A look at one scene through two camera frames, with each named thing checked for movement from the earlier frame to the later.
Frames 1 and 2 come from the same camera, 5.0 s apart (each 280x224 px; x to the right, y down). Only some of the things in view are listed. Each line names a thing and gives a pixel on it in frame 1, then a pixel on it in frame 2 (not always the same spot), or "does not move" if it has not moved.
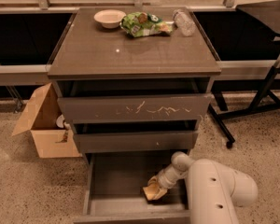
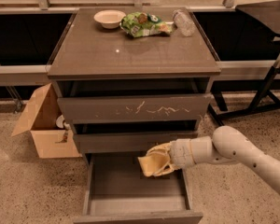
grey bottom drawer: x=115 y=190 does not move
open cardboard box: x=41 y=120 does not move
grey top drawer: x=136 y=108 does not move
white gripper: x=163 y=181 to x=180 y=153
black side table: x=273 y=17 does not move
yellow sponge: x=151 y=191 to x=152 y=162
